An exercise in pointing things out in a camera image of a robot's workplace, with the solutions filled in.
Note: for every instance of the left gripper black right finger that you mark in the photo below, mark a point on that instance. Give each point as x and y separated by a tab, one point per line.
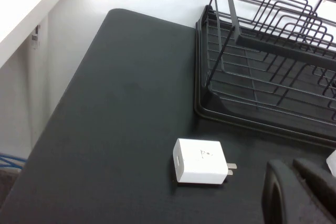
323	195

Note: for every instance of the white side cabinet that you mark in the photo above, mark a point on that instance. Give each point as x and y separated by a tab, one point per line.
26	6

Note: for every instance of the small metal bracket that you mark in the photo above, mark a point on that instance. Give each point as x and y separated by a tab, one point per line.
36	36

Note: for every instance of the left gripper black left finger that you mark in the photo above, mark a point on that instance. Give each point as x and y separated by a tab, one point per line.
286	197

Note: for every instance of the white USB wall charger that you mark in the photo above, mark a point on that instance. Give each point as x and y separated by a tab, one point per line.
197	161

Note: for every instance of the small white block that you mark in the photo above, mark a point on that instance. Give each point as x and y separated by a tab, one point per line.
332	163

